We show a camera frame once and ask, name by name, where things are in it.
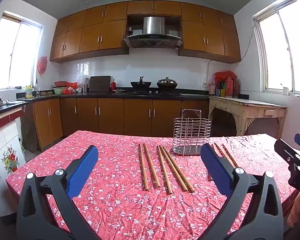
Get gas stove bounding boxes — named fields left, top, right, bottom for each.
left=127, top=89, right=180, bottom=96

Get red floral tablecloth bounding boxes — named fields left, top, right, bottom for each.
left=5, top=130, right=300, bottom=240

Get green and yellow boxes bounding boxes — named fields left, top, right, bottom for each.
left=216, top=81, right=226, bottom=97

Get dark cutting board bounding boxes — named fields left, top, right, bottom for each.
left=89, top=76, right=111, bottom=92

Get steel range hood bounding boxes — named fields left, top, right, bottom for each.
left=124, top=17, right=183, bottom=49

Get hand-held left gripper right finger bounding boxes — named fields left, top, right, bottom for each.
left=199, top=144, right=284, bottom=240

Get metal wire utensil holder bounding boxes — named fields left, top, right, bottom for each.
left=171, top=109, right=212, bottom=155

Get clear plastic bag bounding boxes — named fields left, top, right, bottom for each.
left=77, top=75, right=89, bottom=91

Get window with white frame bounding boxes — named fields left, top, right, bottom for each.
left=250, top=0, right=300, bottom=95

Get window with grey frame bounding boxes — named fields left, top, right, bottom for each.
left=0, top=11, right=44, bottom=90

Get wooden wall cabinets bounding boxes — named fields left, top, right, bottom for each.
left=49, top=0, right=241, bottom=64

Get red bag on wall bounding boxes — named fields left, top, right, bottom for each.
left=37, top=56, right=48, bottom=75

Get dark brown bottle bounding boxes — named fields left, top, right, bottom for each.
left=232, top=78, right=240, bottom=97

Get wooden base cabinets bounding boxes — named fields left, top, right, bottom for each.
left=22, top=97, right=210, bottom=150

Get black pot with lid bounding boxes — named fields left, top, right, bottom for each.
left=156, top=77, right=178, bottom=89

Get tiled counter with flower tile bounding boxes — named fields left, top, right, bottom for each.
left=0, top=101, right=28, bottom=218

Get large red plastic bag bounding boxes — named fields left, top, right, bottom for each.
left=214, top=71, right=238, bottom=82

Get black kitchen countertop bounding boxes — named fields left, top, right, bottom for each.
left=16, top=90, right=210, bottom=103

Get cream side table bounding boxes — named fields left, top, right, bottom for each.
left=208, top=95, right=287, bottom=139

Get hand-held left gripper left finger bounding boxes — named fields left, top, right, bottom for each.
left=16, top=145, right=102, bottom=240

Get wall cable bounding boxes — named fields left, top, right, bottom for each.
left=206, top=29, right=256, bottom=85

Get tall red bottle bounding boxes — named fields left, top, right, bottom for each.
left=225, top=77, right=233, bottom=97

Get black wok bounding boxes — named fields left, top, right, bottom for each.
left=130, top=76, right=152, bottom=88

